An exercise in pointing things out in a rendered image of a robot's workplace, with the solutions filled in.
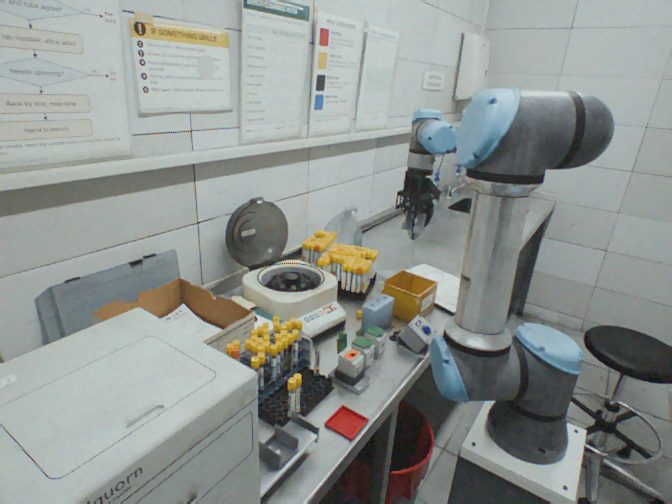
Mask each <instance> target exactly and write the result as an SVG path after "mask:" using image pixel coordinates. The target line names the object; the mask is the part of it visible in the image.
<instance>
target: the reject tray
mask: <svg viewBox="0 0 672 504"><path fill-rule="evenodd" d="M368 421H369V418H367V417H365V416H363V415H361V414H360V413H358V412H356V411H354V410H352V409H350V408H348V407H346V406H344V405H341V406H340V407H339V408H338V409H337V410H336V411H335V413H334V414H333V415H332V416H331V417H330V418H329V419H328V420H327V421H326V422H325V423H324V426H326V427H327V428H329V429H331V430H333V431H334V432H336V433H338V434H340V435H341V436H343V437H345V438H347V439H348V440H350V441H352V440H353V439H354V438H355V437H356V436H357V434H358V433H359V432H360V431H361V430H362V429H363V427H364V426H365V425H366V424H367V423H368Z"/></svg>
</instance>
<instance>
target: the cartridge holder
mask: <svg viewBox="0 0 672 504"><path fill-rule="evenodd" d="M328 378H331V379H332V380H333V381H334V382H336V383H338V384H340V385H342V386H344V387H346V388H348V389H350V390H352V391H354V392H356V393H358V394H360V393H361V392H362V391H363V390H364V389H365V388H366V387H367V386H368V384H369V383H370V382H371V378H370V377H368V376H366V375H365V368H364V367H363V369H362V370H361V371H360V372H359V373H358V374H357V375H356V376H354V377H353V376H351V375H349V374H346V373H344V372H342V371H340V370H338V366H337V367H335V368H334V369H333V370H332V371H331V372H330V373H329V374H328Z"/></svg>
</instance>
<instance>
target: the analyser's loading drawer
mask: <svg viewBox="0 0 672 504"><path fill-rule="evenodd" d="M319 429H320V426H319V425H317V424H315V423H314V422H312V421H310V420H309V419H307V418H305V417H303V416H302V415H300V414H298V413H296V412H295V411H292V412H291V420H290V421H289V422H288V423H287V424H286V425H285V426H284V427H283V428H282V427H280V426H279V425H277V424H275V434H273V435H272V436H271V437H270V438H269V439H268V440H267V441H265V442H264V443H261V442H260V441H258V446H259V463H260V494H261V497H262V496H263V495H264V494H265V492H266V491H267V490H268V489H269V488H270V487H271V486H272V485H273V484H274V483H275V482H276V481H277V480H278V479H279V478H280V477H281V476H282V475H283V474H284V473H285V472H286V470H287V469H288V468H289V467H290V466H291V465H292V464H293V463H294V462H295V461H296V460H297V459H298V458H299V457H300V456H301V455H302V454H303V453H304V452H305V451H306V450H307V448H308V447H309V446H310V445H311V444H312V443H313V442H315V443H318V442H319ZM277 450H279V451H280V453H279V454H278V453H276V451H277Z"/></svg>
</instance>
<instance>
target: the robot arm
mask: <svg viewBox="0 0 672 504"><path fill-rule="evenodd" d="M411 124H412V126H411V135H410V143H409V151H408V159H407V166H408V167H407V171H405V178H404V186H403V190H400V191H397V199H396V208H395V209H399V208H400V207H401V209H402V210H403V212H404V214H405V220H404V221H403V222H402V224H401V229H402V230H407V233H408V236H409V238H410V240H414V241H415V240H416V239H418V238H419V237H420V235H421V234H422V233H423V231H424V230H425V228H426V226H427V225H428V224H429V222H430V220H431V218H432V216H433V213H434V203H432V199H433V200H434V199H437V200H438V199H439V197H440V194H441V191H440V190H439V189H438V188H437V186H436V185H435V184H434V183H433V181H432V180H431V179H430V178H427V177H426V176H431V175H433V168H434V167H435V162H436V161H437V159H436V155H446V154H448V153H456V158H457V161H458V163H459V164H460V165H461V166H462V167H464V168H466V175H465V177H466V179H467V180H468V181H469V182H470V184H471V185H472V186H473V195H472V202H471V208H470V215H469V222H468V229H467V236H466V243H465V250H464V256H463V263H462V270H461V277H460V284H459V291H458V298H457V304H456V311H455V317H454V318H452V319H450V320H448V321H447V322H446V324H445V327H444V334H443V336H441V335H437V336H435V337H433V338H432V340H431V343H430V358H431V366H432V371H433V375H434V379H435V382H436V385H437V388H438V390H439V392H440V393H441V395H442V396H443V397H444V398H445V399H447V400H450V401H464V402H465V403H467V402H468V401H495V402H494V403H493V404H492V406H491V407H490V409H489V411H488V414H487V419H486V429H487V432H488V434H489V436H490V437H491V439H492V440H493V441H494V442H495V444H496V445H497V446H498V447H500V448H501V449H502V450H503V451H505V452H506V453H508V454H509V455H511V456H513V457H515V458H517V459H519V460H521V461H524V462H527V463H531V464H537V465H550V464H554V463H557V462H559V461H560V460H561V459H562V458H563V457H564V456H565V454H566V451H567V448H568V444H569V436H568V427H567V419H566V414H567V411H568V408H569V405H570V401H571V398H572V395H573V392H574V389H575V385H576V382H577V379H578V376H579V375H580V374H581V365H582V360H583V353H582V350H581V349H580V347H579V346H578V345H577V343H576V342H575V341H573V340H572V339H571V338H570V337H568V336H567V335H565V334H563V333H561V332H559V331H557V330H555V329H553V328H550V327H547V326H544V325H540V324H534V323H525V324H521V325H520V326H518V328H517V329H516V330H515V336H511V334H510V332H509V331H508V330H507V329H506V328H505V324H506V319H507V314H508V309H509V303H510V298H511V293H512V288H513V282H514V277H515V272H516V267H517V262H518V256H519V251H520V246H521V241H522V235H523V230H524V225H525V220H526V214H527V209H528V204H529V199H530V194H531V193H532V192H533V191H534V190H536V189H537V188H539V187H540V186H542V185H543V183H544V178H545V173H546V170H565V169H574V168H578V167H582V166H584V165H587V164H589V163H590V162H593V161H594V160H596V159H597V158H598V157H600V156H601V155H602V154H603V153H604V152H605V151H606V149H607V148H608V146H609V145H610V143H611V141H612V138H613V135H614V131H615V123H614V117H613V115H612V112H611V110H610V109H609V108H608V106H607V105H606V104H605V103H604V102H603V101H602V100H600V99H599V98H597V97H595V96H593V95H591V94H588V93H584V92H579V91H553V90H530V89H517V88H515V87H508V88H505V89H486V90H484V91H482V92H480V93H479V94H477V95H476V96H475V97H474V98H473V100H472V101H471V102H470V104H469V106H468V107H467V109H466V111H465V113H464V115H463V117H462V120H461V121H442V112H441V111H440V110H433V109H416V110H415V111H414V113H413V119H412V121H411ZM398 196H400V202H399V204H398ZM402 196H403V199H402V203H401V198H402ZM397 204H398V205H397ZM416 217H417V223H416V224H415V219H416ZM414 233H415V234H414ZM413 235H414V238H413Z"/></svg>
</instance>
